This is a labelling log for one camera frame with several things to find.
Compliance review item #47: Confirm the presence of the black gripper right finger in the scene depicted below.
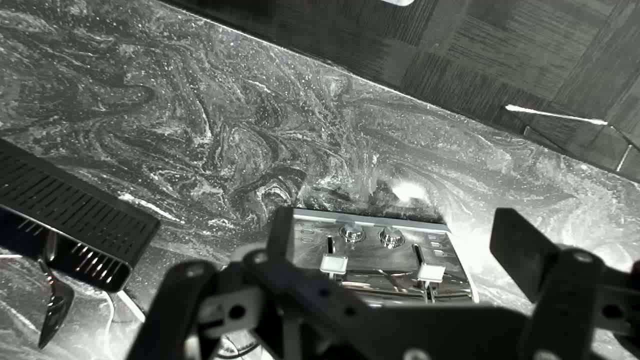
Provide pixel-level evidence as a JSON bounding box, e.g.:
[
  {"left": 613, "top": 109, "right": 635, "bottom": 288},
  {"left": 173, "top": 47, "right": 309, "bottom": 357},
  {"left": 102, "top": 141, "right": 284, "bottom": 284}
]
[{"left": 487, "top": 206, "right": 640, "bottom": 360}]

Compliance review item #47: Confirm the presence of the black cutlery holder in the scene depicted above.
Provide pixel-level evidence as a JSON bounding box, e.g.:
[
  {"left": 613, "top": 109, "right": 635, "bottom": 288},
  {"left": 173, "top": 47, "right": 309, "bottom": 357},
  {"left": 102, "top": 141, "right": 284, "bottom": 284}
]
[{"left": 0, "top": 139, "right": 162, "bottom": 295}]

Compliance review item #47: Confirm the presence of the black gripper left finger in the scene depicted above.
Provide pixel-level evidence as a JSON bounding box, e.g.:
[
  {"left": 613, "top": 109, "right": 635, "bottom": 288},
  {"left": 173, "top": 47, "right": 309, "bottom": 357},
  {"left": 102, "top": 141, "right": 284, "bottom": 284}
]
[{"left": 126, "top": 206, "right": 362, "bottom": 360}]

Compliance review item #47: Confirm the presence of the cream chrome four-slot toaster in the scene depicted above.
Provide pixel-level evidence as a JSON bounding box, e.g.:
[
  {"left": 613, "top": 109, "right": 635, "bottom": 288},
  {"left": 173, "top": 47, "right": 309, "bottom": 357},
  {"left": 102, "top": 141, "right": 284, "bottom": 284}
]
[{"left": 285, "top": 208, "right": 479, "bottom": 308}]

